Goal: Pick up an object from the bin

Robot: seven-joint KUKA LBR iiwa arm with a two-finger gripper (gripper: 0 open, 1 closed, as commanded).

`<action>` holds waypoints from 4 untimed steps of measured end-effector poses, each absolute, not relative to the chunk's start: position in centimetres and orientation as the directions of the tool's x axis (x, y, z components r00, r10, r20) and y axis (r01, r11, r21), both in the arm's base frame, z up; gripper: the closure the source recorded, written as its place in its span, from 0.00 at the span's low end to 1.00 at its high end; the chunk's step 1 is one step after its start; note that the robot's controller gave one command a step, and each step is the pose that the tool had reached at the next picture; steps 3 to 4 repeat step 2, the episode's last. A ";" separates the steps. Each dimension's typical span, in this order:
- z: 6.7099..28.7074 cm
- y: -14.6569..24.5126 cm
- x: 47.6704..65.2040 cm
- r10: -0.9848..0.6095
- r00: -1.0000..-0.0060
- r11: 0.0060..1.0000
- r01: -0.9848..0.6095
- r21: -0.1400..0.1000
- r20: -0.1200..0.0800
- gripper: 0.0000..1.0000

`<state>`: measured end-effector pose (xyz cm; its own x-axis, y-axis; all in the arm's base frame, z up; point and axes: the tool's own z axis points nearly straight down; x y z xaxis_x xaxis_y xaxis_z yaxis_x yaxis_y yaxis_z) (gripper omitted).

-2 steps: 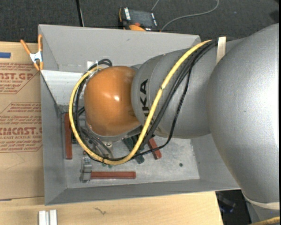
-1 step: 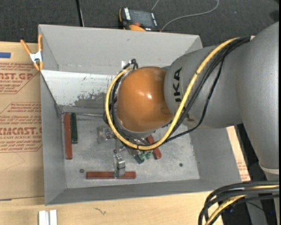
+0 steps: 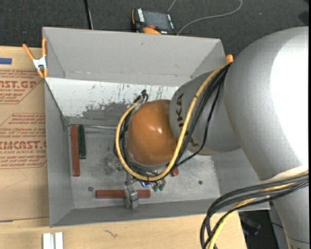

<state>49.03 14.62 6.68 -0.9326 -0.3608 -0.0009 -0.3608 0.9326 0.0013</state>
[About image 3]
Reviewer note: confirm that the red-brown flat block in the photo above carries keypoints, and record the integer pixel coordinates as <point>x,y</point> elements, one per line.
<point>175,172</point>
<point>76,152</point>
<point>109,193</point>

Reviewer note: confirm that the clear glass object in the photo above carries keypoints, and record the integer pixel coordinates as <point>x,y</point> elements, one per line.
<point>111,165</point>

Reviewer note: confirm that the grey metal bin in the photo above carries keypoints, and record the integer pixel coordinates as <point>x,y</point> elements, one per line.
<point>134,56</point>

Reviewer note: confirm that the brown cardboard board red print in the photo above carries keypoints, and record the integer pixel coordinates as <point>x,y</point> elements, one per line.
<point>20,185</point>

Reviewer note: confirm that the dark green flat block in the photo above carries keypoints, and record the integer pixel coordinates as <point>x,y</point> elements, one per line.
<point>82,141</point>

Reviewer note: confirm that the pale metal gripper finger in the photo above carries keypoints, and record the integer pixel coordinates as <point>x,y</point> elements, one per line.
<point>134,200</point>
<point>127,200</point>

